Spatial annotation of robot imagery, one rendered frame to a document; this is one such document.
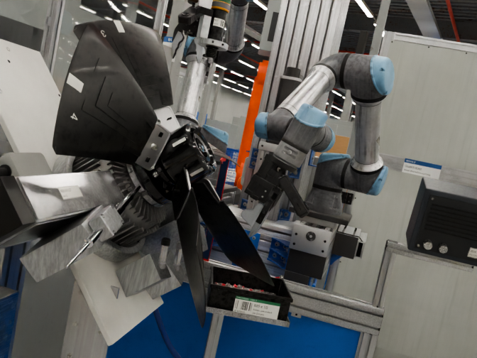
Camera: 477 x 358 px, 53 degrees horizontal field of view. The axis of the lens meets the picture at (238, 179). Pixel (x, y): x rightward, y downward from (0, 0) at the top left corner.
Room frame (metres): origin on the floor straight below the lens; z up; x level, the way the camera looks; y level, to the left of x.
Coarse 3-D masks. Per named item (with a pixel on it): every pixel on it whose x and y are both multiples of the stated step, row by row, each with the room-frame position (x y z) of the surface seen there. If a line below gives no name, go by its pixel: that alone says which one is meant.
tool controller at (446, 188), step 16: (432, 192) 1.29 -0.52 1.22; (448, 192) 1.28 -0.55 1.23; (464, 192) 1.30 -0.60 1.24; (416, 208) 1.36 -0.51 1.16; (432, 208) 1.29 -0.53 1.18; (448, 208) 1.28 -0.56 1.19; (464, 208) 1.28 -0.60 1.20; (416, 224) 1.32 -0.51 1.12; (432, 224) 1.30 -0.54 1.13; (448, 224) 1.29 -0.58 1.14; (464, 224) 1.28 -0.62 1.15; (416, 240) 1.33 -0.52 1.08; (432, 240) 1.31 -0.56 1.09; (448, 240) 1.30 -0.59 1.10; (464, 240) 1.29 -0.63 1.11; (448, 256) 1.32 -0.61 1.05; (464, 256) 1.30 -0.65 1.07
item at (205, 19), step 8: (200, 0) 1.09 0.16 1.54; (208, 0) 1.10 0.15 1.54; (200, 8) 1.09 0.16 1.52; (208, 8) 1.10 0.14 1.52; (200, 16) 1.12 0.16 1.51; (208, 16) 1.10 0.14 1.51; (200, 24) 1.11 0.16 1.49; (208, 24) 1.10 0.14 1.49; (200, 32) 1.10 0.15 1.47; (208, 32) 1.10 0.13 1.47; (200, 40) 1.10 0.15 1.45; (208, 40) 1.09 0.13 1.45; (216, 40) 1.09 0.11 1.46; (224, 48) 1.11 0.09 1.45
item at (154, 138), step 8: (160, 128) 0.95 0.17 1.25; (152, 136) 0.94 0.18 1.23; (168, 136) 0.98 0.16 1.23; (160, 144) 0.97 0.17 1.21; (144, 152) 0.93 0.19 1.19; (152, 152) 0.95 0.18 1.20; (160, 152) 0.97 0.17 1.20; (136, 160) 0.92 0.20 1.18; (144, 160) 0.94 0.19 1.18; (152, 160) 0.96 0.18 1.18; (152, 168) 0.97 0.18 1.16
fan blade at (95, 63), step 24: (96, 48) 0.79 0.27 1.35; (72, 72) 0.74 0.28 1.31; (96, 72) 0.79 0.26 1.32; (120, 72) 0.84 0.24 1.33; (72, 96) 0.74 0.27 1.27; (96, 96) 0.79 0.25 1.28; (120, 96) 0.84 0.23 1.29; (144, 96) 0.90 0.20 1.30; (96, 120) 0.79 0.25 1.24; (120, 120) 0.84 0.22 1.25; (144, 120) 0.90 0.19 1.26; (72, 144) 0.75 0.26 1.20; (96, 144) 0.80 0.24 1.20; (120, 144) 0.86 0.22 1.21; (144, 144) 0.92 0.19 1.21
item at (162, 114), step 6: (162, 108) 1.07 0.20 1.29; (168, 108) 1.08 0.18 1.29; (156, 114) 1.06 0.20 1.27; (162, 114) 1.06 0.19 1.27; (168, 114) 1.07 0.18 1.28; (174, 114) 1.07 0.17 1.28; (162, 120) 1.06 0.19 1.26; (168, 120) 1.06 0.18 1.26; (174, 120) 1.07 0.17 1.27; (168, 126) 1.06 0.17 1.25; (174, 126) 1.06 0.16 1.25
